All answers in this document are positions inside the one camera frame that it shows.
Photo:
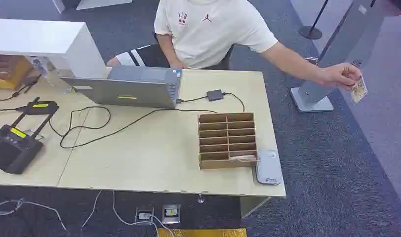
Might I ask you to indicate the person's left hand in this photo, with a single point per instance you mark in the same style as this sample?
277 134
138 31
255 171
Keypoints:
338 76

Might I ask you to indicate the printed card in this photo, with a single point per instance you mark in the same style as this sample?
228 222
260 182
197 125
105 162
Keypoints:
359 91

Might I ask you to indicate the grey kiosk stand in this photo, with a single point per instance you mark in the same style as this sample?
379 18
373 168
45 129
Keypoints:
338 49

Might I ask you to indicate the grey flat card reader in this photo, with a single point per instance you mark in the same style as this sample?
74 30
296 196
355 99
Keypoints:
269 167

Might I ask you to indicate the black power adapter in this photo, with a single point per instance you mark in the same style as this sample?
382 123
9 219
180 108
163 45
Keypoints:
215 95

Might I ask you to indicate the card in wooden box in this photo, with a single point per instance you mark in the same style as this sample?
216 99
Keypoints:
243 158

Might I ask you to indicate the wooden card box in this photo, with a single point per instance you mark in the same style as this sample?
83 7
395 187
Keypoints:
227 141

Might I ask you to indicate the person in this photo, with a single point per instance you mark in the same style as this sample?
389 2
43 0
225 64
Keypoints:
207 36

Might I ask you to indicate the desk leg panel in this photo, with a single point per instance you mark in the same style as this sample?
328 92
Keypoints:
252 205

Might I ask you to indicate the yellow floor mat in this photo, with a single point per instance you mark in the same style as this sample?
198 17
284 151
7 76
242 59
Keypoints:
202 233

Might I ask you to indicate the grey laptop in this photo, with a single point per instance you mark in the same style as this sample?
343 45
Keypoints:
128 90

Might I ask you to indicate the silver floor socket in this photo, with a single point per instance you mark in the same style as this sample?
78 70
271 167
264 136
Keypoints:
171 214
144 215

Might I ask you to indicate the clear plastic holder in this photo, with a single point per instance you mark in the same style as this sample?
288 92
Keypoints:
40 65

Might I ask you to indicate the black box with yellow label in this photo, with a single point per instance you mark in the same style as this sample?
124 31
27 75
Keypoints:
40 107

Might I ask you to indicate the white cabinet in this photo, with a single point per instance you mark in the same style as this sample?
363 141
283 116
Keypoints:
40 39

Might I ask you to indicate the brown wooden crate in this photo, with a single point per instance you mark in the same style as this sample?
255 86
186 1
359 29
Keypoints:
7 72

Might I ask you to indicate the black router with antennas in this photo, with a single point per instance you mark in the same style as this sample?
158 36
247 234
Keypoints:
12 150

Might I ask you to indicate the black stanchion post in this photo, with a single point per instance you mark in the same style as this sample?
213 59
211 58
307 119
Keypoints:
310 32

